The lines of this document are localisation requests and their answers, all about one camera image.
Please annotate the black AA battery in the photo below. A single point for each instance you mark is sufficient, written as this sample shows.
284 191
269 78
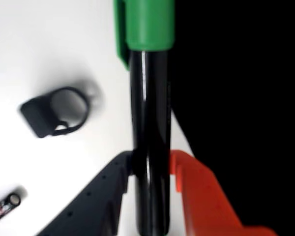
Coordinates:
5 206

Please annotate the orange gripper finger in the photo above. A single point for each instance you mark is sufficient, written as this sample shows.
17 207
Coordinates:
206 196

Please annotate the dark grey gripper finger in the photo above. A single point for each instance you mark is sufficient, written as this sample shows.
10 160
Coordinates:
93 204

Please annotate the green and black marker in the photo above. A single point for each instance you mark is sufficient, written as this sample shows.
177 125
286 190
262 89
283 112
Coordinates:
150 98

